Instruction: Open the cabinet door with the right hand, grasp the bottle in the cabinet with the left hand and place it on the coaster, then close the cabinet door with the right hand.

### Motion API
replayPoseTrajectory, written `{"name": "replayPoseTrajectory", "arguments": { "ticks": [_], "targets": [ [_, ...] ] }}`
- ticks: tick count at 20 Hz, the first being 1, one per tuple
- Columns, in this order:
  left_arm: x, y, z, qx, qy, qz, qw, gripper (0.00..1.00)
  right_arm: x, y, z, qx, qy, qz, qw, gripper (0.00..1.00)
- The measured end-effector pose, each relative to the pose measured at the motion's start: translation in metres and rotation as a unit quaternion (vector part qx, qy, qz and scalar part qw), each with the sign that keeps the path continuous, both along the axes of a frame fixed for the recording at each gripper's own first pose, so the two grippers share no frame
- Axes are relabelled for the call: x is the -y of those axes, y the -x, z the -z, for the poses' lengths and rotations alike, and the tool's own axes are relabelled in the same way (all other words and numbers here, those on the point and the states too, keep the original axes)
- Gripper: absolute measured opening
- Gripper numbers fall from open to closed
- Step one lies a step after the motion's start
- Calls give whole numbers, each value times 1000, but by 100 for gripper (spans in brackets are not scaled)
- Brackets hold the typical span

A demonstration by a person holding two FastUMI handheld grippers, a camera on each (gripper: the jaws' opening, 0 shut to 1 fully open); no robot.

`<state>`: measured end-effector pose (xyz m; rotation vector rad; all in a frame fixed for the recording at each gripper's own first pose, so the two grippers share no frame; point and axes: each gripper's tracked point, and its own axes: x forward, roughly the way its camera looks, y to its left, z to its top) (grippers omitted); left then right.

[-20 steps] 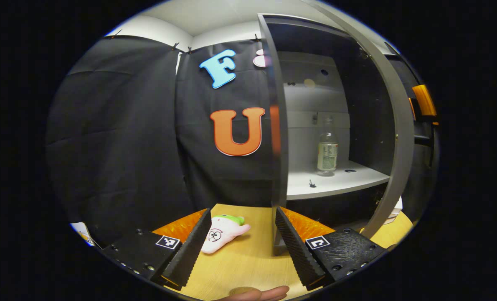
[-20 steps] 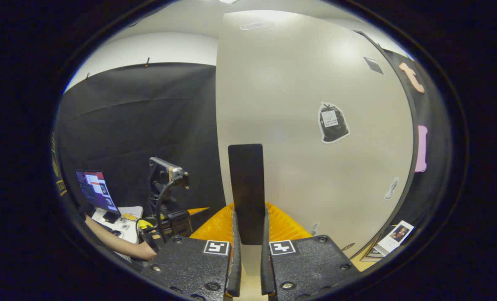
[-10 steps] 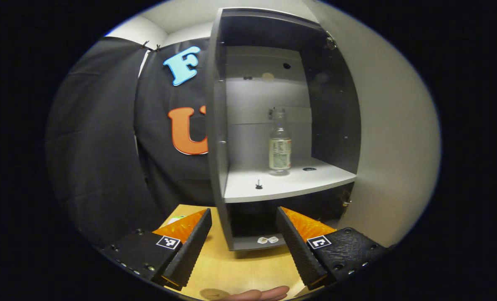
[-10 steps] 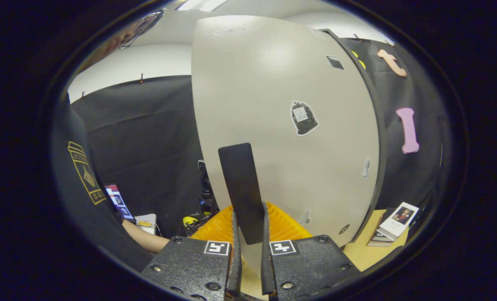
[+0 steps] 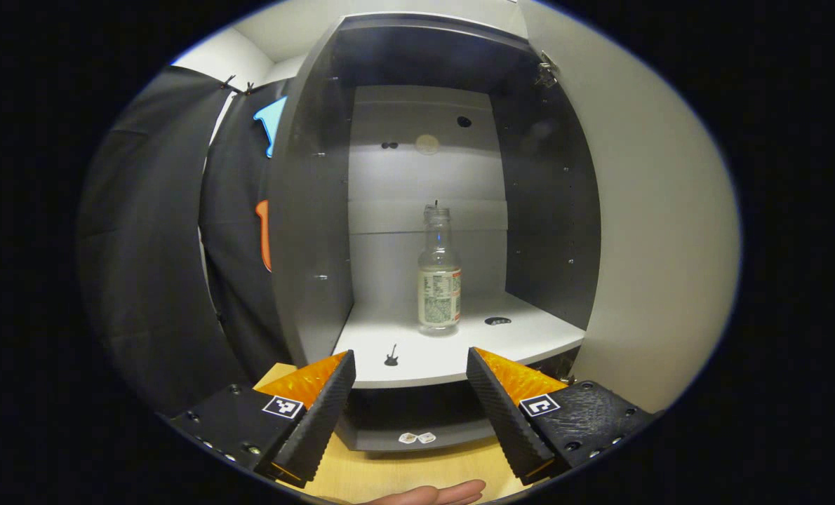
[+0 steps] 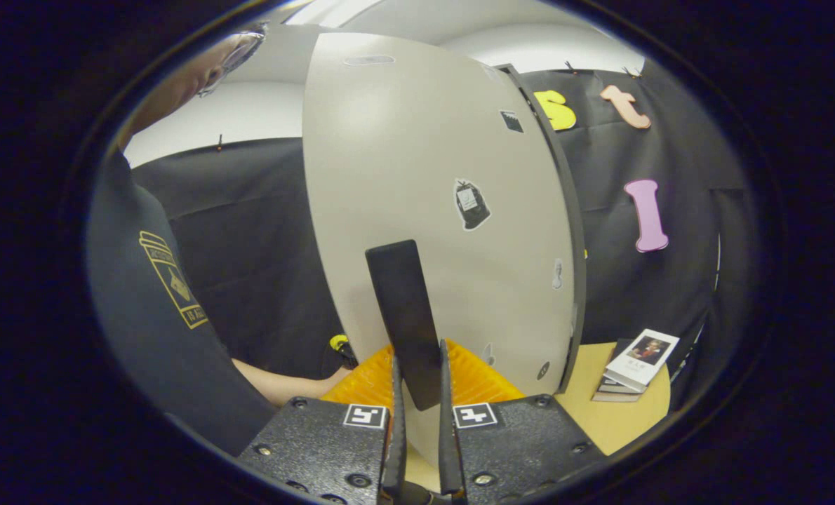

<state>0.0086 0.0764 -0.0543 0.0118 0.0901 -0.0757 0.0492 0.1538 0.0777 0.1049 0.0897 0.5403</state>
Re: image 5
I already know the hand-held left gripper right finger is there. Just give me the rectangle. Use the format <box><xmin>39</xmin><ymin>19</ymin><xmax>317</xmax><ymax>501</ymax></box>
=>
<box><xmin>465</xmin><ymin>346</ymin><xmax>658</xmax><ymax>487</ymax></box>

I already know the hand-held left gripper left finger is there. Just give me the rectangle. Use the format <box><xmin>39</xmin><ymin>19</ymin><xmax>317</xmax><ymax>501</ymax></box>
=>
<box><xmin>168</xmin><ymin>351</ymin><xmax>356</xmax><ymax>490</ymax></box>

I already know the black backdrop cloth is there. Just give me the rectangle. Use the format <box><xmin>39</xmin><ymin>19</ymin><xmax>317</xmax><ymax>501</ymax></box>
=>
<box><xmin>77</xmin><ymin>65</ymin><xmax>293</xmax><ymax>416</ymax></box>

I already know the metal cabinet hinge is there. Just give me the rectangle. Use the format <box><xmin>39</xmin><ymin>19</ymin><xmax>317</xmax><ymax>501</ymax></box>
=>
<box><xmin>533</xmin><ymin>50</ymin><xmax>560</xmax><ymax>89</ymax></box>

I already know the clear glass bottle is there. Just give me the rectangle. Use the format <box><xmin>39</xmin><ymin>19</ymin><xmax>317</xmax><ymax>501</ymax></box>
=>
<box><xmin>417</xmin><ymin>200</ymin><xmax>462</xmax><ymax>336</ymax></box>

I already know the dark grey cabinet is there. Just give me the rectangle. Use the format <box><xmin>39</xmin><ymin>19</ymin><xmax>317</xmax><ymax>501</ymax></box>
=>
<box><xmin>267</xmin><ymin>13</ymin><xmax>601</xmax><ymax>453</ymax></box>

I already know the white cabinet shelf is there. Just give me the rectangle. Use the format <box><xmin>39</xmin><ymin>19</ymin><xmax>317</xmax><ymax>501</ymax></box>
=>
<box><xmin>332</xmin><ymin>291</ymin><xmax>587</xmax><ymax>390</ymax></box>

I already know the grey cabinet door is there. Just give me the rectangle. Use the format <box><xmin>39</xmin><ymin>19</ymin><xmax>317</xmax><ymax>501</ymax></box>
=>
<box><xmin>516</xmin><ymin>0</ymin><xmax>742</xmax><ymax>416</ymax></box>

